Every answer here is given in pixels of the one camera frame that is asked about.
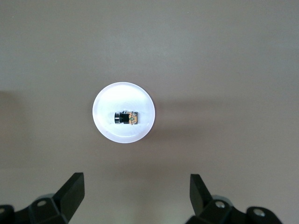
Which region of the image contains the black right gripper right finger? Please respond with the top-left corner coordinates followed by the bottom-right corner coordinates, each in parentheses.
top-left (188, 174), bottom-right (287, 224)

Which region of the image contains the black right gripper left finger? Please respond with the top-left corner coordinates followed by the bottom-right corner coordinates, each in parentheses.
top-left (0, 172), bottom-right (85, 224)

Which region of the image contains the orange and black switch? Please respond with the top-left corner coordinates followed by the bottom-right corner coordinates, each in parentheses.
top-left (114, 111), bottom-right (139, 126)

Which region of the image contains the pale pink round plate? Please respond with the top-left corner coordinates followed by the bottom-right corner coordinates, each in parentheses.
top-left (92, 81), bottom-right (156, 144)

